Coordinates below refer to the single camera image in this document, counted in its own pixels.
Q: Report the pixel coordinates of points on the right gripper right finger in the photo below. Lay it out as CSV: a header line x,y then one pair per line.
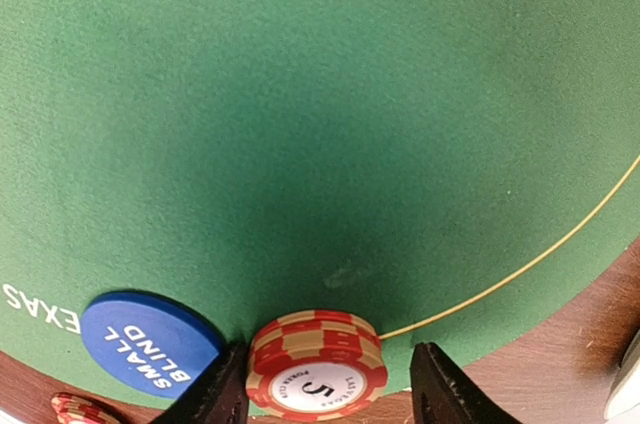
x,y
443,394

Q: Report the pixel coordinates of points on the red five poker chip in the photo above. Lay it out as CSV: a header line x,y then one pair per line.
x,y
315,365

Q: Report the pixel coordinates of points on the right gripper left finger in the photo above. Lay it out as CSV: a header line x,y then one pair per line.
x,y
218,395

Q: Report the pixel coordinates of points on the blue small blind button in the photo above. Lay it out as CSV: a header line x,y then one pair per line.
x,y
150,343

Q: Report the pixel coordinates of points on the round green poker mat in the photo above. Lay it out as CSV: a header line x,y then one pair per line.
x,y
452,170

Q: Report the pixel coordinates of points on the orange-red poker chip stack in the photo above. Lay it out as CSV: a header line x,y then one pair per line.
x,y
70,408

